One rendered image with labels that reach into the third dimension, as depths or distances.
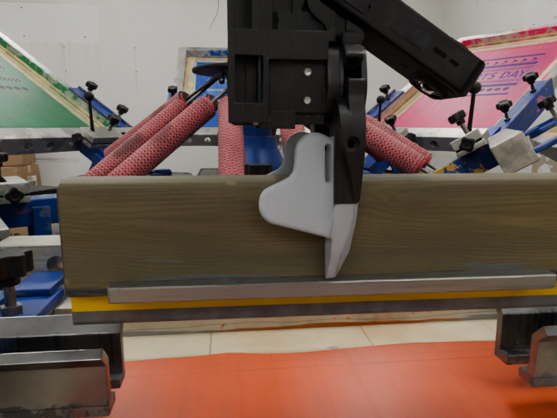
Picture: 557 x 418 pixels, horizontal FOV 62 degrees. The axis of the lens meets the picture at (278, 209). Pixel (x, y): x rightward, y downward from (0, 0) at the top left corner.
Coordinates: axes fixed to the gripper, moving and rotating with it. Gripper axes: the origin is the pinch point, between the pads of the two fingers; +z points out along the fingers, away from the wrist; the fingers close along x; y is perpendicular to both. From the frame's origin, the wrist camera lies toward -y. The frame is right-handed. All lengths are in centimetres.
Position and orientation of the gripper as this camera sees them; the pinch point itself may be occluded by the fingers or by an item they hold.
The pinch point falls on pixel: (333, 249)
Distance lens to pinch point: 32.9
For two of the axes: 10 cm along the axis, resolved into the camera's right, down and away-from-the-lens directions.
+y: -9.9, 0.1, -1.1
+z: 0.0, 9.8, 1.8
